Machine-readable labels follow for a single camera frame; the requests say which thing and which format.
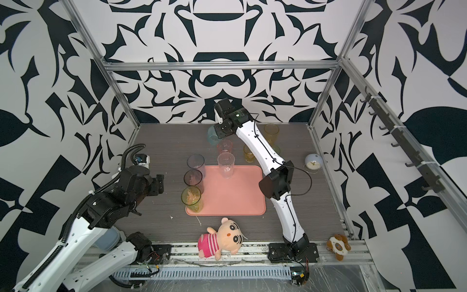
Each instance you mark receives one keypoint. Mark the tall light green glass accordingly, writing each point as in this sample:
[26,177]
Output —
[191,197]

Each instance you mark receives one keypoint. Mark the pink plastic tray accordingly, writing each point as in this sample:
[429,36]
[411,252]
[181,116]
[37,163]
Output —
[238,195]

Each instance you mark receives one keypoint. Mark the teal frosted cup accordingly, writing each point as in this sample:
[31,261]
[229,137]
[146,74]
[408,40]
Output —
[212,137]

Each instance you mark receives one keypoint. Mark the dark smoky glass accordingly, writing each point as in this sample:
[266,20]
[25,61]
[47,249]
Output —
[194,178]

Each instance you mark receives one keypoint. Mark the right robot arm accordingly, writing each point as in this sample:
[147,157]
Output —
[278,174]

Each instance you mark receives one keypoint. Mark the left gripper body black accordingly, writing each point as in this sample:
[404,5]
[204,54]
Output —
[151,186]

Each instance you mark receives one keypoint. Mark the clear tall glass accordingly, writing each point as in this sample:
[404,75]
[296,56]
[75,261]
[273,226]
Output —
[226,163]

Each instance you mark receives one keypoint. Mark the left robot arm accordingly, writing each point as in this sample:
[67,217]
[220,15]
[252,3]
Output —
[92,219]

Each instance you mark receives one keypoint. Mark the pink short glass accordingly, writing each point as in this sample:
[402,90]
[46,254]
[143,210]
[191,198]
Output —
[225,146]

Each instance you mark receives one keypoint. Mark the tall yellow glass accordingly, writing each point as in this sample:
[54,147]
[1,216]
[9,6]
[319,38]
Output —
[271,132]

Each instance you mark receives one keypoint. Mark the short amber glass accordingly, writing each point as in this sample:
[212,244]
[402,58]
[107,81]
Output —
[248,155]

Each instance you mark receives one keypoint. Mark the small brown plush toy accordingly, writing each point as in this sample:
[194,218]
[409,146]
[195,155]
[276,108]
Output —
[339,246]

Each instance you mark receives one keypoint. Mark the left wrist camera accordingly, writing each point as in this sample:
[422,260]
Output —
[141,160]

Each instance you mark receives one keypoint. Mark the plush doll pink shirt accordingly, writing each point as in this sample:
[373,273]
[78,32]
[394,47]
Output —
[228,237]

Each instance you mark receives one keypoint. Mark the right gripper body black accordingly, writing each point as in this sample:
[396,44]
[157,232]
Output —
[222,129]

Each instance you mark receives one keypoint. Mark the wall hook rack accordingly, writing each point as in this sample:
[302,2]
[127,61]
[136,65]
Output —
[405,141]

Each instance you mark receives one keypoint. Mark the blue-grey tall glass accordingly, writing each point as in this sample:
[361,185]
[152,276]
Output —
[196,163]

